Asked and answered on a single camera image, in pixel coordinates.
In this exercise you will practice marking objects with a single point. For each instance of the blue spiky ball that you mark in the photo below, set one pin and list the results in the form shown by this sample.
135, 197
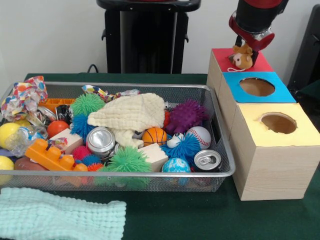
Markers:
184, 148

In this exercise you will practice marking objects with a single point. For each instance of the clear mesh bin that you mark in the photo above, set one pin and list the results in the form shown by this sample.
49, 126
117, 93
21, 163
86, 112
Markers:
165, 181

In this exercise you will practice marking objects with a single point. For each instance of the purple spiky ball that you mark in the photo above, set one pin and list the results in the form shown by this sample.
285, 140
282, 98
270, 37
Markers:
186, 115

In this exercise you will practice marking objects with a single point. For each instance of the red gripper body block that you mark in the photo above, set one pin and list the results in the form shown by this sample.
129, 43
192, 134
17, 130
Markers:
255, 41

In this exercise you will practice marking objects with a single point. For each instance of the small green spiky ball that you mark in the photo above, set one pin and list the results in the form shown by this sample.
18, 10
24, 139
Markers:
87, 104

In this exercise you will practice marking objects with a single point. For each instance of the small globe ball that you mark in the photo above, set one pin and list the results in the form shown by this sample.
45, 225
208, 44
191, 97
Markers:
176, 166

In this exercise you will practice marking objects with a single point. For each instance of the wooden box with three holes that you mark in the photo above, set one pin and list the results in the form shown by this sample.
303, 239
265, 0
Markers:
270, 165

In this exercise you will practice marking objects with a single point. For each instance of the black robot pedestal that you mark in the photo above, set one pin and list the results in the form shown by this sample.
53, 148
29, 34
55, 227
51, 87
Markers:
145, 40

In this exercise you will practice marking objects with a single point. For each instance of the cream yellow muslin cloth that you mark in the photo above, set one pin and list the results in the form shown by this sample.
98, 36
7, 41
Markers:
130, 115

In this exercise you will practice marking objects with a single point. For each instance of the white baseball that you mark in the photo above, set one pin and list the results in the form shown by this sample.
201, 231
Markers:
200, 136

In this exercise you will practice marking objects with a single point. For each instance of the silver can with pull tab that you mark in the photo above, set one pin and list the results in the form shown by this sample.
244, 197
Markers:
207, 160

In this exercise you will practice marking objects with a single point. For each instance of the mint green muslin cloth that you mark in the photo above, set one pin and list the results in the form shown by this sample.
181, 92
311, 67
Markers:
60, 215

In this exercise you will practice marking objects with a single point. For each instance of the black chair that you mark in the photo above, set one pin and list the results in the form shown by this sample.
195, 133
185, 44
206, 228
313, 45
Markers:
307, 55

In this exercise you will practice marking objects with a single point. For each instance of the large green spiky ball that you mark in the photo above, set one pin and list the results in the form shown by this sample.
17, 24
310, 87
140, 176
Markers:
127, 161

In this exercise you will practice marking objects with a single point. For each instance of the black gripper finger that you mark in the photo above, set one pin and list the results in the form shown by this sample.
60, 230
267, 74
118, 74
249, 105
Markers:
256, 57
239, 42

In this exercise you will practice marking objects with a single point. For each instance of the dark green table cloth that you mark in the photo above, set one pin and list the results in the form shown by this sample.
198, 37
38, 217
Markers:
200, 215

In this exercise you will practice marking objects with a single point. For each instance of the brown teddy bear plush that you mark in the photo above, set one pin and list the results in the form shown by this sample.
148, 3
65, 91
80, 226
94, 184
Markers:
243, 59

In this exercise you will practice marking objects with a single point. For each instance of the small orange basketball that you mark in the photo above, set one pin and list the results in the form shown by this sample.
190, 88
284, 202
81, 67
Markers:
154, 136

